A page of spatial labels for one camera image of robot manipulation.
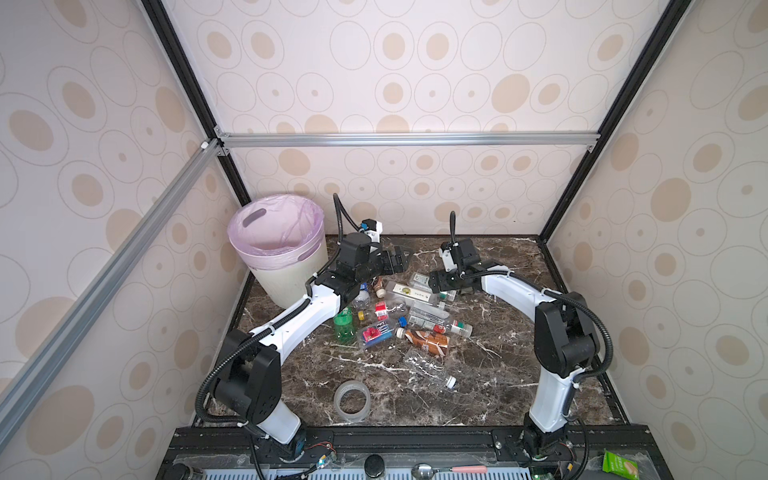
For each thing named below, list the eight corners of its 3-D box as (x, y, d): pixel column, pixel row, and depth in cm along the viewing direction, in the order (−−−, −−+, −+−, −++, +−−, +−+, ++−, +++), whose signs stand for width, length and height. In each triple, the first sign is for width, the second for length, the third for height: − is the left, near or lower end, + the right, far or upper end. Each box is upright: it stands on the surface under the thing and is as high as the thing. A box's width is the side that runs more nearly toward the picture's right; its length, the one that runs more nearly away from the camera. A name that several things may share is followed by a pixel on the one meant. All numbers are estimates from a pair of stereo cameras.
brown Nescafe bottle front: (402, 345, 92) (403, 338, 88) (407, 332, 95) (408, 324, 91) (444, 358, 89) (447, 352, 85) (447, 344, 92) (450, 337, 88)
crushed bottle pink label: (359, 351, 91) (358, 344, 87) (354, 338, 93) (353, 331, 90) (395, 335, 94) (395, 328, 90) (389, 324, 97) (389, 316, 93)
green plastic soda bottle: (333, 345, 93) (331, 338, 89) (337, 315, 99) (335, 307, 96) (354, 345, 93) (353, 338, 89) (357, 315, 99) (356, 307, 96)
